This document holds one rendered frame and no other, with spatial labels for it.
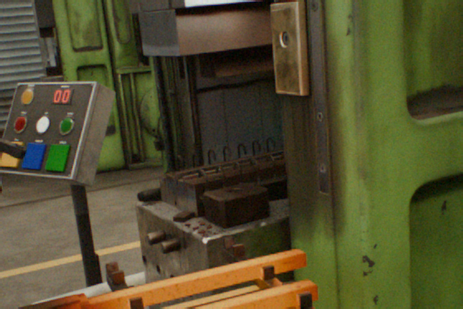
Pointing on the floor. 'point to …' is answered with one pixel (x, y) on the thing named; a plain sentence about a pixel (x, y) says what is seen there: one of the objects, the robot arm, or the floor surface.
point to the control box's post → (84, 234)
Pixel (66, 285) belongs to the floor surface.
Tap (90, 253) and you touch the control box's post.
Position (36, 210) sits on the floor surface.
